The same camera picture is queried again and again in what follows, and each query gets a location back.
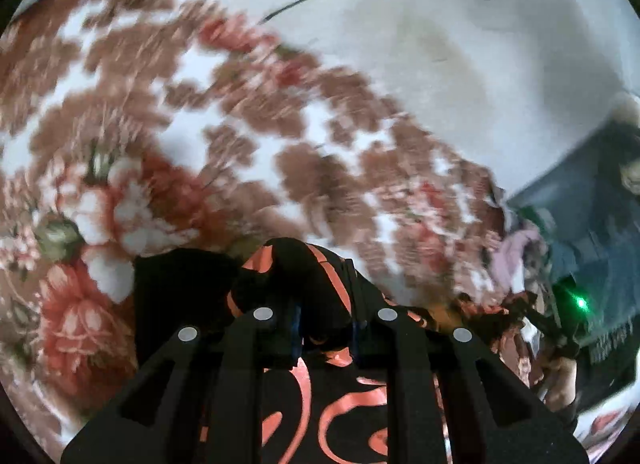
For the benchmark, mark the person's right forearm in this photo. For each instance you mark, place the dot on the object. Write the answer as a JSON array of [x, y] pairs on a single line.
[[560, 384]]

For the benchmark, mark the green packet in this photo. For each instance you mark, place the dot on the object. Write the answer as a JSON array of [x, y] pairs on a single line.
[[527, 216]]

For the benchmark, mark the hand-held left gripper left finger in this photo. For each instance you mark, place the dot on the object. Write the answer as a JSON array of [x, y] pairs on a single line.
[[295, 331]]

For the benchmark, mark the blue hanging cloth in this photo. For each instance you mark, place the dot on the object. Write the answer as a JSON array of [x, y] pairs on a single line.
[[590, 204]]

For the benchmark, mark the floral red and white blanket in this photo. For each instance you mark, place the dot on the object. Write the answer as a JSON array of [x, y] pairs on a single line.
[[150, 94]]

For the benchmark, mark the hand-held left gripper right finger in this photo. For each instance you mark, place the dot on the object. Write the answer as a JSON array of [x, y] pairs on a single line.
[[356, 339]]

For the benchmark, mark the pink cloth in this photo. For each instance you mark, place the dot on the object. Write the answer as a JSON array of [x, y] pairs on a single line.
[[515, 254]]

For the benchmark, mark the black hoodie with orange print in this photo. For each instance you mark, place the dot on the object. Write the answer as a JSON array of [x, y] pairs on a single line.
[[300, 274]]

